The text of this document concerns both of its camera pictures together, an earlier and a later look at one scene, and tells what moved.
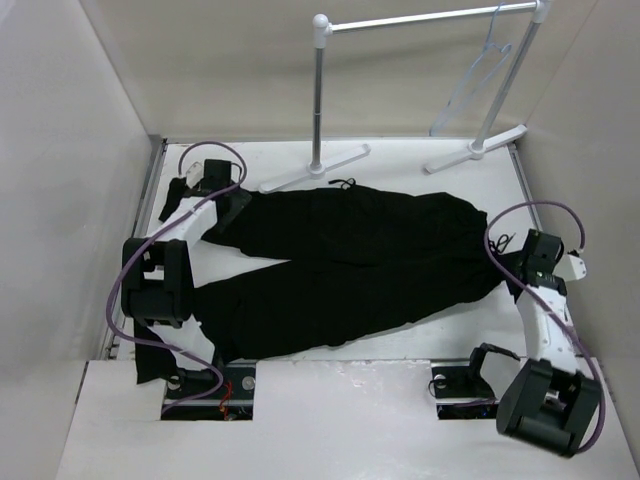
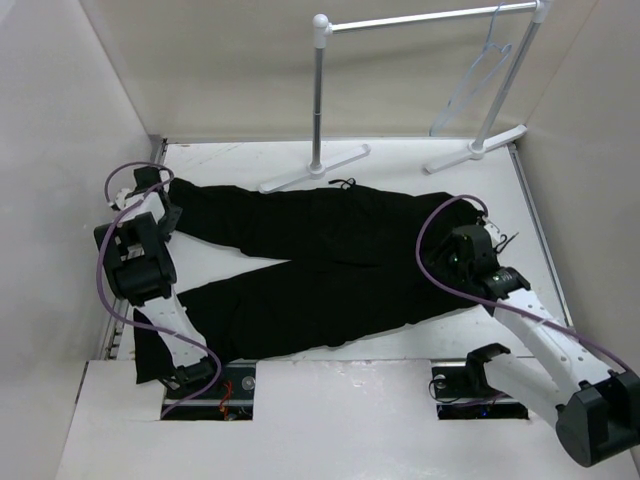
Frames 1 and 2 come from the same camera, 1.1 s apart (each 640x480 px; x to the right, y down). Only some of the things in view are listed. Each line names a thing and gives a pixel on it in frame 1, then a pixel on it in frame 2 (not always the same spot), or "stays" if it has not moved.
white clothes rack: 321,29 stays
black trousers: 365,261 stays
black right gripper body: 514,258 → 443,259
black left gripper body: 237,201 → 167,226
